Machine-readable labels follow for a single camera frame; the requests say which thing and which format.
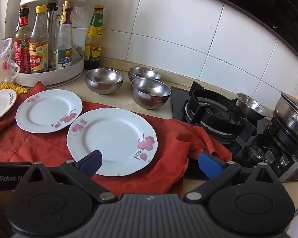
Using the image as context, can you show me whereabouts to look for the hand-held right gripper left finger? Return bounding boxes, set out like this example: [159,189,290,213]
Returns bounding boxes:
[21,150,118,202]

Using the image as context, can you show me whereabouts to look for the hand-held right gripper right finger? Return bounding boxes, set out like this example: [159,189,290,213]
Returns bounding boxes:
[184,151,282,202]

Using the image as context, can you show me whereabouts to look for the large floral white plate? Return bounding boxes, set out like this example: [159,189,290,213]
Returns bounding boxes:
[67,108,159,177]

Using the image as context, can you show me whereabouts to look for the medium floral white plate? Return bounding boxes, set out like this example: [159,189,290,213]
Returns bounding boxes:
[15,89,83,133]

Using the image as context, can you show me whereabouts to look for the small floral white plate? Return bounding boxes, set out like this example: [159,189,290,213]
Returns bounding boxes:
[0,88,17,125]

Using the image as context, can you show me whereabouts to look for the stainless steel bowl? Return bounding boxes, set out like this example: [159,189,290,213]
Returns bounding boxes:
[131,78,172,110]
[85,68,124,95]
[128,66,163,82]

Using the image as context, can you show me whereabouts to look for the red cloth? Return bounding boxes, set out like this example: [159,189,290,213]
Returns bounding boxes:
[0,81,232,194]

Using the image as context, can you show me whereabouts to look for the black burner grate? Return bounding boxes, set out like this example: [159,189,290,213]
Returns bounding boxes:
[261,115,298,158]
[181,81,257,143]

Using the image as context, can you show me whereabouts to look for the black glass gas stove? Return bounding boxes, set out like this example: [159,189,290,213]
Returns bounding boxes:
[171,85,298,181]

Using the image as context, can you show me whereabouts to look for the flared steel bowl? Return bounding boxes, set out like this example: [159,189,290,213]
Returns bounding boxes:
[236,92,269,121]

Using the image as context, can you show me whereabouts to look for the yellow chenille cloth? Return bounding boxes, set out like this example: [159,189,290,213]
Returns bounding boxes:
[0,83,28,95]

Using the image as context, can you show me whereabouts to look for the steel pot with lid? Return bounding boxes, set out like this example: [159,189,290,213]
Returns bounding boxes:
[274,90,298,144]

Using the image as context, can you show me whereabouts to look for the white two-tier condiment rack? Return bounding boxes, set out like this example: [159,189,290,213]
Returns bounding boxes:
[14,0,88,88]

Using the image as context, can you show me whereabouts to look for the clear plastic bag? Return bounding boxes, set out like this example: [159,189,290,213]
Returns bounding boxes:
[0,38,21,84]

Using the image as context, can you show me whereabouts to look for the green yellow label sauce bottle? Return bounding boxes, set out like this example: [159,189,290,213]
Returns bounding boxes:
[84,5,105,70]

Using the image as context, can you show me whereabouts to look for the clear bottle purple yellow label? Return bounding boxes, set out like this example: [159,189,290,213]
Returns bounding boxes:
[54,0,74,71]

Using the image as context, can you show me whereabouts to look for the yellow cap vinegar bottle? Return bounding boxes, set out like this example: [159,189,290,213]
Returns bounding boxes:
[29,5,49,73]

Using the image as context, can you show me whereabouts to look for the red label dark sauce bottle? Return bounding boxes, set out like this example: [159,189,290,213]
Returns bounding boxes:
[14,6,31,74]

